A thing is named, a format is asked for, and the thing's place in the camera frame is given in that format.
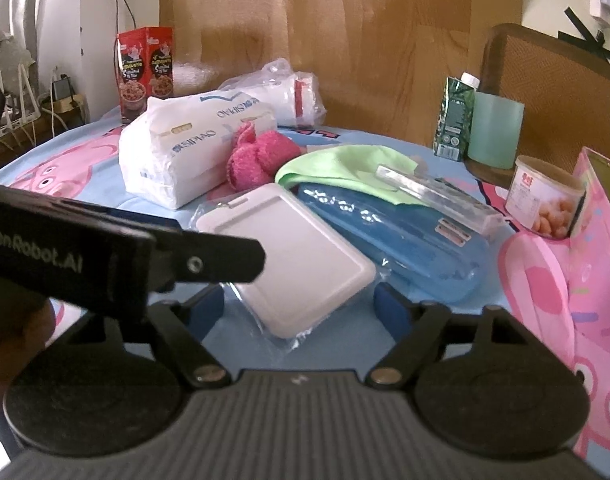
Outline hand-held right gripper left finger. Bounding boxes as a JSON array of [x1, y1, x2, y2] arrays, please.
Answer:
[[92, 284, 234, 389]]

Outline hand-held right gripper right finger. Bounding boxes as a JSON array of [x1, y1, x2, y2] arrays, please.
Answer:
[[367, 282, 536, 389]]

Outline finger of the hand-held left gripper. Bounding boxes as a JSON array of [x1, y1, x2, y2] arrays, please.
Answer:
[[147, 226, 267, 293]]

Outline pink fluffy cloth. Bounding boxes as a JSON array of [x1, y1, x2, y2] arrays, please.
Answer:
[[226, 122, 304, 191]]

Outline pink tin box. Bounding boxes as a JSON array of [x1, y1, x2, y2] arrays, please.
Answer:
[[565, 147, 610, 461]]

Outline person's left hand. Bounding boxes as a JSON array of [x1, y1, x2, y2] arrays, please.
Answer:
[[0, 298, 56, 347]]

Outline blue plastic case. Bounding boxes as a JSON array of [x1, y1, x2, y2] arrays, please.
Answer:
[[295, 182, 492, 304]]

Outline white card holder in wrap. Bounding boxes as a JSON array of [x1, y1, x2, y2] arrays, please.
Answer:
[[190, 183, 387, 357]]

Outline white tissue pack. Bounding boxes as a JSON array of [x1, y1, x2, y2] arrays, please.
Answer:
[[119, 89, 279, 210]]

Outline clear plastic box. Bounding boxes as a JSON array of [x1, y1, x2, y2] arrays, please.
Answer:
[[376, 164, 504, 235]]

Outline green cloth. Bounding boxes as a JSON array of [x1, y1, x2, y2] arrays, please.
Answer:
[[275, 145, 427, 206]]

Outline grey power adapter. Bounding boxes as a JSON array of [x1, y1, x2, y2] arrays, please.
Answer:
[[52, 75, 74, 106]]

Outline white roll in plastic bag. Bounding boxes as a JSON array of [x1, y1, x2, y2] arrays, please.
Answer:
[[220, 58, 329, 129]]

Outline food can with white label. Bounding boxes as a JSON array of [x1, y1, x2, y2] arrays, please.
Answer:
[[505, 155, 586, 239]]

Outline red cereal box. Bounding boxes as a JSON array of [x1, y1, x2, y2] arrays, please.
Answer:
[[116, 26, 176, 124]]

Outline green drink carton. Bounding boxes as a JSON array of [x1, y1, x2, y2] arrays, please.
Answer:
[[432, 72, 481, 161]]

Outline pale green cup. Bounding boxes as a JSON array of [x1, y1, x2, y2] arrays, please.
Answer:
[[467, 91, 527, 170]]

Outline brown paper sheet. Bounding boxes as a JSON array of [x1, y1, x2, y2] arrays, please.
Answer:
[[155, 0, 524, 149]]

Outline brown wooden board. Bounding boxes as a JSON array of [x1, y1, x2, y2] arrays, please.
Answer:
[[478, 23, 610, 182]]

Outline black tape strips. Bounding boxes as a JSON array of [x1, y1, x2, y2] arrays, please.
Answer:
[[558, 6, 610, 68]]

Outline white cables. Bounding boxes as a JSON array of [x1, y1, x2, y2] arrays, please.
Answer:
[[0, 60, 56, 153]]

